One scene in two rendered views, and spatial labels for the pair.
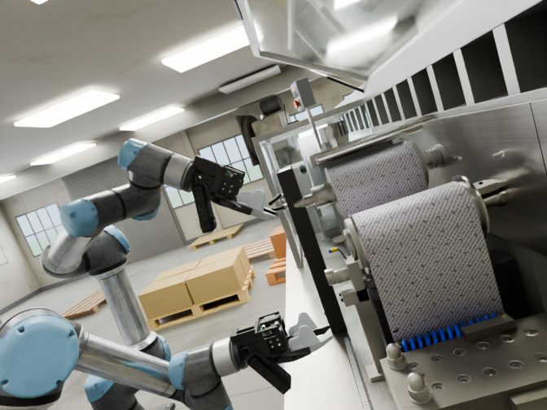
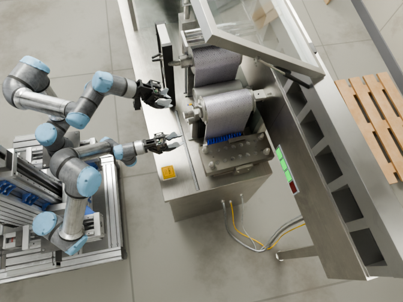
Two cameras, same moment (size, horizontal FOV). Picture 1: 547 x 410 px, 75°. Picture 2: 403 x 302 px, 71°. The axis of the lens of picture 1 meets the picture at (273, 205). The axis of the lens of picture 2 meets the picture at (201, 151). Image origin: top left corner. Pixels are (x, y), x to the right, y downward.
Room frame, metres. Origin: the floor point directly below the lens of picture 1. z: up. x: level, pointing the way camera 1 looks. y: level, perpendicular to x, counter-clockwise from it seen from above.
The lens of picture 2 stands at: (0.10, 0.18, 2.49)
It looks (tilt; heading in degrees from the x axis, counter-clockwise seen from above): 67 degrees down; 332
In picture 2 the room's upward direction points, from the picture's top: 7 degrees clockwise
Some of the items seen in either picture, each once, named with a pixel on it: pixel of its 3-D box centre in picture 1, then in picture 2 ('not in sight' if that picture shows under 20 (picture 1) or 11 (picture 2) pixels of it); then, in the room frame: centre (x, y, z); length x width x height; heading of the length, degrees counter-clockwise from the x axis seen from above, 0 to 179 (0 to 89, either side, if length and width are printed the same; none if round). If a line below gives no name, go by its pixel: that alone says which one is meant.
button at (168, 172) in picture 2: not in sight; (168, 172); (0.63, 0.10, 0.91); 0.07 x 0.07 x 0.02; 85
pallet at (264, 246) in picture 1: (250, 253); not in sight; (5.71, 0.63, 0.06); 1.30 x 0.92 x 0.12; 79
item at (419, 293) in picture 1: (437, 290); (226, 127); (0.70, -0.26, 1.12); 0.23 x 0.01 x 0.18; 85
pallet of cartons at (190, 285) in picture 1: (200, 285); not in sight; (4.35, 1.21, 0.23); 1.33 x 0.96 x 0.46; 79
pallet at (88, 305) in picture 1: (94, 301); not in sight; (6.24, 3.63, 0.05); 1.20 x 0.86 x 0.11; 168
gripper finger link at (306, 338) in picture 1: (308, 337); (176, 143); (0.70, 0.02, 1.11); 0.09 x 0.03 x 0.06; 76
